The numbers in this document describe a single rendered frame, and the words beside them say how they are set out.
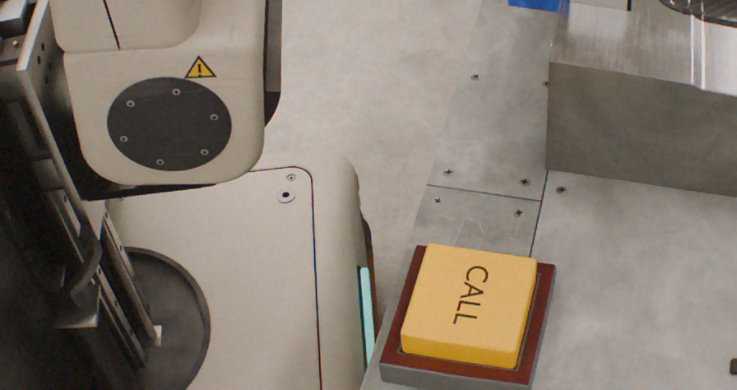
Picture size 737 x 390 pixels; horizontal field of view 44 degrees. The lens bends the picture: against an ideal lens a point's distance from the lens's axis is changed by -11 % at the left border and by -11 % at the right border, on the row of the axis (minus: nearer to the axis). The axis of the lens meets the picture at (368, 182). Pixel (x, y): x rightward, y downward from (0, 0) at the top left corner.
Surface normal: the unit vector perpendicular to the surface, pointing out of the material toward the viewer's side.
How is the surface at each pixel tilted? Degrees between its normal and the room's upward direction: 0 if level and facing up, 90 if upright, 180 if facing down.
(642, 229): 0
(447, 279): 0
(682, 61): 0
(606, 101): 90
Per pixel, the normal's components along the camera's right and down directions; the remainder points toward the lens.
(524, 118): -0.10, -0.66
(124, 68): 0.07, 0.74
